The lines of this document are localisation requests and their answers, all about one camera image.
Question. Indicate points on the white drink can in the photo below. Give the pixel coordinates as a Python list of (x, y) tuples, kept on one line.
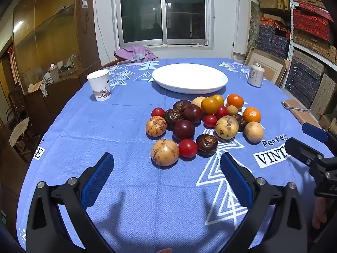
[(256, 76)]

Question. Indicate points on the tan round pear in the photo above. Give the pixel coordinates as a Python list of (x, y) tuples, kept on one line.
[(253, 131)]

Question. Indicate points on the orange mandarin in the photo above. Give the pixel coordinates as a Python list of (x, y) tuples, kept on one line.
[(251, 115), (235, 100)]

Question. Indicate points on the white leaning board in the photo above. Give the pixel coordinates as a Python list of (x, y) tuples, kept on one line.
[(242, 26)]

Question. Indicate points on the framed picture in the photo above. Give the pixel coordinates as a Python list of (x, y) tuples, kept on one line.
[(268, 66)]

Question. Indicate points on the folding chair with white seat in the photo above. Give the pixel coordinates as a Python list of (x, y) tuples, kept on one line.
[(18, 131)]

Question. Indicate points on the yellow green tomato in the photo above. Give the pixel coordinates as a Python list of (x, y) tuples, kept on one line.
[(220, 98)]

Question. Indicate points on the person's right hand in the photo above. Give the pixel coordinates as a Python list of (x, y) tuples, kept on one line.
[(320, 213)]

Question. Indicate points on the white plate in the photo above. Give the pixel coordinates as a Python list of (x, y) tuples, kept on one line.
[(189, 77)]

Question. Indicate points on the shelf of patterned boxes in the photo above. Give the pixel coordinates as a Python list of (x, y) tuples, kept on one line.
[(308, 44)]

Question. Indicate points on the dark purple plum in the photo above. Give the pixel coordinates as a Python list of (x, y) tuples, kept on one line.
[(193, 113), (183, 129)]

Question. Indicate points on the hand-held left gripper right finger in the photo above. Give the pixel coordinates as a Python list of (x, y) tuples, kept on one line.
[(237, 181)]

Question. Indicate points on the red cherry tomato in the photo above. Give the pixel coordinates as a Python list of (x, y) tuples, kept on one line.
[(158, 112), (222, 112), (188, 148), (210, 121)]

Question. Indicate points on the pale yellow pear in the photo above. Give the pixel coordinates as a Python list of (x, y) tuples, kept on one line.
[(197, 101)]

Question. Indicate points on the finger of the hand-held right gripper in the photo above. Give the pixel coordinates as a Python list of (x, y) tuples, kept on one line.
[(314, 131), (302, 151)]

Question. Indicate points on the sliding glass window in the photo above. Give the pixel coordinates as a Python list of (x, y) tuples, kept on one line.
[(163, 10)]

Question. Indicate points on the striped pepino melon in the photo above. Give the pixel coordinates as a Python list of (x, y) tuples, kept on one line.
[(155, 126)]

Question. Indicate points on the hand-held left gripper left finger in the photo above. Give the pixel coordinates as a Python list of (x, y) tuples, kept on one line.
[(97, 181)]

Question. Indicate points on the dark wooden chair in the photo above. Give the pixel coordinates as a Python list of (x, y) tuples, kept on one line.
[(15, 97)]

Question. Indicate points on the yellow speckled passionfruit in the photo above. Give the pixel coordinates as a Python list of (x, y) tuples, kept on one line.
[(165, 152), (227, 127)]

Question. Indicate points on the small tan longan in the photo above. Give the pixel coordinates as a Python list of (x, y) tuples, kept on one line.
[(232, 110)]

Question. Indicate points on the white paper cup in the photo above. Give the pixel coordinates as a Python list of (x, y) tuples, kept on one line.
[(99, 84)]

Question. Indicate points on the blue printed tablecloth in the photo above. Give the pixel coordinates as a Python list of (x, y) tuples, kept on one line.
[(118, 126)]

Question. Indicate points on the purple jacket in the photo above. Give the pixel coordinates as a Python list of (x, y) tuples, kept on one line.
[(134, 54)]

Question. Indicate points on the wooden glass display cabinet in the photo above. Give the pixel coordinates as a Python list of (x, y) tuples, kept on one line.
[(87, 31)]

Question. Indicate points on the green painted canvas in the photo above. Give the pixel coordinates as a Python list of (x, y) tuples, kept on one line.
[(254, 23)]

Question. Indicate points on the orange yellow tomato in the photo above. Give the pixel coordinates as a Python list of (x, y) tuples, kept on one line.
[(210, 105)]

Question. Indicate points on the white crumpled cloth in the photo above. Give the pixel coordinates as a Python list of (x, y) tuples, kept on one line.
[(46, 83)]

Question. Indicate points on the brown paper sheet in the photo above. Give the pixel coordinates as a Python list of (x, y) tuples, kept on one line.
[(34, 87)]

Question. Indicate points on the wooden armchair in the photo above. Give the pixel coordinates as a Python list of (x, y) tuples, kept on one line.
[(110, 63)]

